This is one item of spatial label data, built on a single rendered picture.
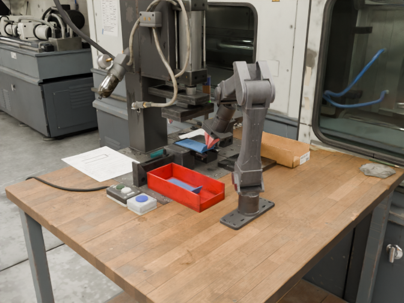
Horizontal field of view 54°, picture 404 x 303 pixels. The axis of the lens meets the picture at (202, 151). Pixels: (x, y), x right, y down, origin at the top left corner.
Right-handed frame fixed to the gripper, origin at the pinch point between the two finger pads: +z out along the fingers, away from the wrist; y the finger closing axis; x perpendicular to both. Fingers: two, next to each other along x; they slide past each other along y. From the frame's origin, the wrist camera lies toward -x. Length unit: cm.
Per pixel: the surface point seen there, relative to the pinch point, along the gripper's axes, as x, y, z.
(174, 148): 7.1, 9.0, 6.9
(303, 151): -35.8, -20.3, -4.1
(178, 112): 9.3, 11.9, -9.0
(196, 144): -1.0, 5.9, 4.4
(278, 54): -63, 25, -19
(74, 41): -123, 277, 127
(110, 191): 37.4, 4.2, 12.1
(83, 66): -131, 263, 151
